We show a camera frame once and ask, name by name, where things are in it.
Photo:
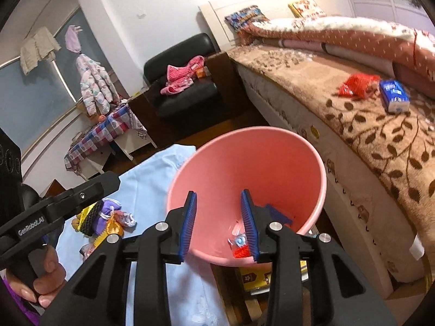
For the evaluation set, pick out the pink plastic bucket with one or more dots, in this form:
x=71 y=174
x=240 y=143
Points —
x=244 y=163

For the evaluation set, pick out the cream knit sweater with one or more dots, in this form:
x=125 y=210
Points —
x=37 y=47

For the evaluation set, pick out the small orange box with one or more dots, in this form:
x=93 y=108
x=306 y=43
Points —
x=201 y=72

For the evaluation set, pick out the black white patterned cloth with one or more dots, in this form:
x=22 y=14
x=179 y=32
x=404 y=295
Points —
x=137 y=124

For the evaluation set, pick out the black leather armchair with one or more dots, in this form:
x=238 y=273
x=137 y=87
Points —
x=185 y=102

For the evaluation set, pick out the blue tissue pack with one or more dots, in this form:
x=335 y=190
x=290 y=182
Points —
x=394 y=95

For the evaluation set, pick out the light blue cloth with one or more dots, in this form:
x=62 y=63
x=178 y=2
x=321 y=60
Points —
x=149 y=183

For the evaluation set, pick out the white stool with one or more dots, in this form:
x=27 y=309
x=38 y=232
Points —
x=129 y=141

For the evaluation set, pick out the person's left hand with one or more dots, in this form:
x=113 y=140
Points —
x=54 y=278

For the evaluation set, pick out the white bed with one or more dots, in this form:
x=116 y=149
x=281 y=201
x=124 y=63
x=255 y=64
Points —
x=350 y=193

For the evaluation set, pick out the small orange toy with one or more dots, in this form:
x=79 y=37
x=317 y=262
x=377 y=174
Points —
x=101 y=118

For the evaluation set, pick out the blue plastic wrapper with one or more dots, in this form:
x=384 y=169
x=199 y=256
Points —
x=280 y=215

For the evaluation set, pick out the yellow flowered pillow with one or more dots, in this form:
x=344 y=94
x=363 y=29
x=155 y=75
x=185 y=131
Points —
x=307 y=8

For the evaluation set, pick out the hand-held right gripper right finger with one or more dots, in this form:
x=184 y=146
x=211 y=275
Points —
x=247 y=224

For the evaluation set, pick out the red snack wrapper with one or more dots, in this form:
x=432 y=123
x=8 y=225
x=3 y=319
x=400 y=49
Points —
x=89 y=252

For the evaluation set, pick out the plaid tablecloth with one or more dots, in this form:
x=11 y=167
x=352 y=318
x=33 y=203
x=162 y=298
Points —
x=95 y=135

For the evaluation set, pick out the dark wooden nightstand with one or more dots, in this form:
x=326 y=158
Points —
x=227 y=85

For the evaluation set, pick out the yellow plastic wrapper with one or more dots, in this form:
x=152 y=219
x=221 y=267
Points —
x=81 y=225

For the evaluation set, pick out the dark wooden cabinet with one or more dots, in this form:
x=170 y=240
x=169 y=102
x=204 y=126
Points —
x=142 y=119

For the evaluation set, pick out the dark brown crinkled wrapper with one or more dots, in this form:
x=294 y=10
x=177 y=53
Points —
x=92 y=219

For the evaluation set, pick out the red mesh wrapper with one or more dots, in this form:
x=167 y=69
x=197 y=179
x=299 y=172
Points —
x=242 y=252

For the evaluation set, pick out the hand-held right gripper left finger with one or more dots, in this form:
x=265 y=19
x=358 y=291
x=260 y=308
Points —
x=191 y=224

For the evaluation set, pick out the window with grey blind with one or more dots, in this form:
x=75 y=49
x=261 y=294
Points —
x=40 y=102

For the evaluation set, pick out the white blue candy wrapper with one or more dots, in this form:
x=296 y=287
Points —
x=239 y=240

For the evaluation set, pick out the white patterned wrapper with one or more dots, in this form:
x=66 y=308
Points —
x=128 y=220

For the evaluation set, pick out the brown leaf pattern blanket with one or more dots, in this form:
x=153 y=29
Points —
x=390 y=135

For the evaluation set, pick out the pink hat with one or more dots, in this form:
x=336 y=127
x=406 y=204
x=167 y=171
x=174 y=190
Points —
x=72 y=40

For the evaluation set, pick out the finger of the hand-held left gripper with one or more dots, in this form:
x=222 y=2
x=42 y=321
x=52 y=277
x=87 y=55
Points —
x=85 y=193

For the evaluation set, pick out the lilac door wardrobe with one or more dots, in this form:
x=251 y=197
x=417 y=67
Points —
x=384 y=6

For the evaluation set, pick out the purple foil wrapper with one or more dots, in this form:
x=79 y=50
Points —
x=110 y=207

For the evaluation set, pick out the colourful patterned pillow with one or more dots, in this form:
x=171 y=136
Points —
x=244 y=18

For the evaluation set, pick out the red snack packet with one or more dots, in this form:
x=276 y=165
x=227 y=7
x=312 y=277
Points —
x=355 y=85

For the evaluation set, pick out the pink dotted quilt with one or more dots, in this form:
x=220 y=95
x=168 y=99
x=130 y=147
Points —
x=356 y=40

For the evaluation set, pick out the pink dotted garment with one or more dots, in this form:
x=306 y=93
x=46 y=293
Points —
x=178 y=74

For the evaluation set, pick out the pastel padded jacket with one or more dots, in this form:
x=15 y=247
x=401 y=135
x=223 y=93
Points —
x=93 y=85

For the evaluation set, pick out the orange foil wrapper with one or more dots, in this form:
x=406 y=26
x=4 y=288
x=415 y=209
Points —
x=114 y=227

